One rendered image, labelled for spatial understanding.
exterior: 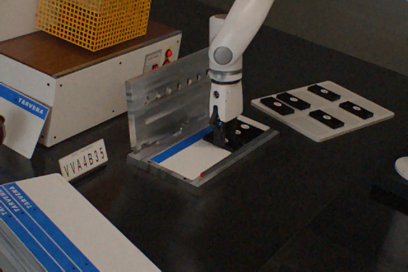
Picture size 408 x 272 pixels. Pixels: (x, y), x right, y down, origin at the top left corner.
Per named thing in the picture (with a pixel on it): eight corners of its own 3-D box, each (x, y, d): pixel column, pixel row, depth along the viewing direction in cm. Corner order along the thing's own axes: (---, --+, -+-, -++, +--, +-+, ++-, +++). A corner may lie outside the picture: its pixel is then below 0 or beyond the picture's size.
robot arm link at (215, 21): (241, 72, 203) (243, 63, 212) (242, 20, 199) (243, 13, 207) (207, 72, 204) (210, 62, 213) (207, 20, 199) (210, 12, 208)
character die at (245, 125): (255, 139, 221) (256, 136, 221) (224, 126, 225) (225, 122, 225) (263, 134, 225) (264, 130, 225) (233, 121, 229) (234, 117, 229)
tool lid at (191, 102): (130, 81, 194) (124, 81, 195) (137, 157, 199) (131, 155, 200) (222, 43, 229) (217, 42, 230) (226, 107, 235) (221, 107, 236)
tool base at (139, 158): (196, 195, 193) (198, 181, 192) (125, 161, 202) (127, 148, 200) (278, 139, 229) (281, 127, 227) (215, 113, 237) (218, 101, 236)
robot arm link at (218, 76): (231, 74, 202) (231, 85, 203) (248, 65, 210) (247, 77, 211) (202, 69, 207) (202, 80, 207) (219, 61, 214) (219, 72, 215)
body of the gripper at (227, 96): (228, 82, 203) (227, 125, 207) (248, 72, 211) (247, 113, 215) (202, 78, 207) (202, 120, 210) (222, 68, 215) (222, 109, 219)
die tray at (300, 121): (318, 142, 232) (319, 139, 231) (248, 103, 248) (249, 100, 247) (394, 116, 259) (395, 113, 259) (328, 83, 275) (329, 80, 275)
